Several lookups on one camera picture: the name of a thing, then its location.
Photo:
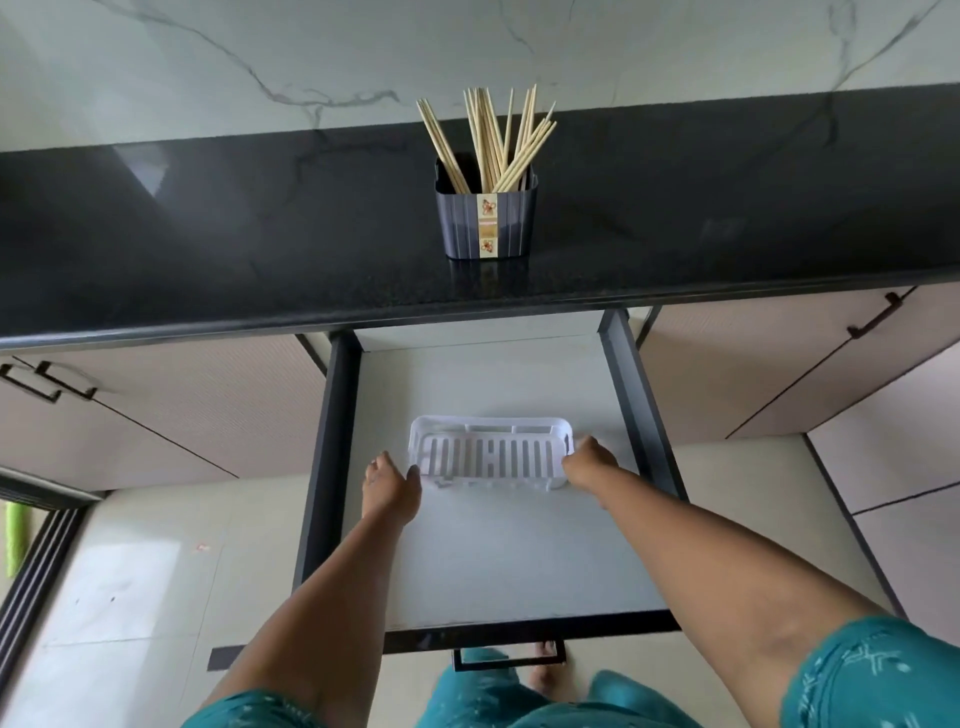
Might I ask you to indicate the beige kitchen drawer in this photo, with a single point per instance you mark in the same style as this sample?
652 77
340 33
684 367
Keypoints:
487 570

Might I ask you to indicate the person's left forearm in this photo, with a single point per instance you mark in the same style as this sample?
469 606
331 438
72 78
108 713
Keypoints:
330 607

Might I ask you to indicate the person's right hand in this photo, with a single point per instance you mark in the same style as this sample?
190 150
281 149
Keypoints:
592 469

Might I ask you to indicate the beige tall cabinet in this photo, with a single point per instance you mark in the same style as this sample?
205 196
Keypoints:
900 435

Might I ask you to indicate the person's bare foot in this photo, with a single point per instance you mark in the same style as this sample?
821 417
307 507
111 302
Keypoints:
551 675

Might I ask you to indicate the dark blue ribbed holder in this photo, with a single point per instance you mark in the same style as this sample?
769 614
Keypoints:
457 225

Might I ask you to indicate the person's right forearm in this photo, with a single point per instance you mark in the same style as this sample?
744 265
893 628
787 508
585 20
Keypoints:
712 570

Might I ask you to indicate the bunch of wooden chopsticks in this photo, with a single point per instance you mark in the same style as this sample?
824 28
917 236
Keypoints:
487 142

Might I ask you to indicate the white slotted plastic tray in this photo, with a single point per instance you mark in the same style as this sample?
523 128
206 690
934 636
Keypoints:
418 446

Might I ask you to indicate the teal patterned garment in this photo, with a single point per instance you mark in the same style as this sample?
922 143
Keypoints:
862 675

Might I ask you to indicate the dark floor plate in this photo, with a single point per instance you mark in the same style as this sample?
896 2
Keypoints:
227 658

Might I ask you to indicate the person's left hand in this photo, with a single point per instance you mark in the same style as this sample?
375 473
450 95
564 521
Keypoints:
390 495

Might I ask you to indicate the black sliding door track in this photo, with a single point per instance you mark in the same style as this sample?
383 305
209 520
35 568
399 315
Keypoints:
49 555

